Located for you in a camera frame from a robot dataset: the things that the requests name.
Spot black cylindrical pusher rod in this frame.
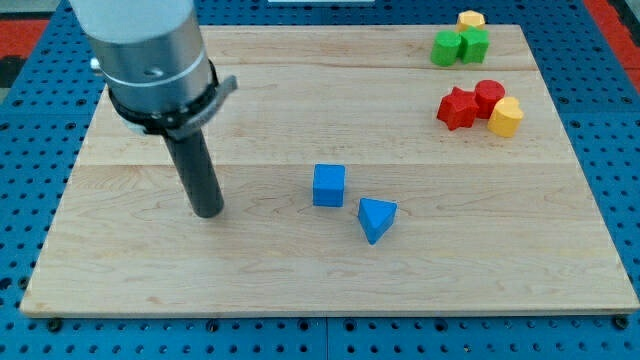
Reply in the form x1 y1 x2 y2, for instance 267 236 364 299
164 130 224 218

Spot blue cube block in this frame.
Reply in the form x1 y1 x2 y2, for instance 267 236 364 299
312 164 346 207

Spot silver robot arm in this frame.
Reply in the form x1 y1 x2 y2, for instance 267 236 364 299
70 0 237 218

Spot red star block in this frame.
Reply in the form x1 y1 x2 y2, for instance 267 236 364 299
436 87 479 131

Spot green star block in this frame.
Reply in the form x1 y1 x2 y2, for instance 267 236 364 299
459 27 490 64

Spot wooden board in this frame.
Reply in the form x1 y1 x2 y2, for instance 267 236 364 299
20 25 639 318

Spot blue triangle block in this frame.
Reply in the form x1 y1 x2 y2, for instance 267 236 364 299
358 198 398 245

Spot green cylinder block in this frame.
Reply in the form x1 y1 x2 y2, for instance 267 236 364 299
430 30 462 67

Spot red cylinder block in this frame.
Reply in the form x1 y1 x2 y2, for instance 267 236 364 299
474 79 506 119

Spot yellow hexagon block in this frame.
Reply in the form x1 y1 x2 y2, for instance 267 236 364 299
456 10 486 32

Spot yellow heart block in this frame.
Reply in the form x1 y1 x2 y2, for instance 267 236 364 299
487 97 524 138

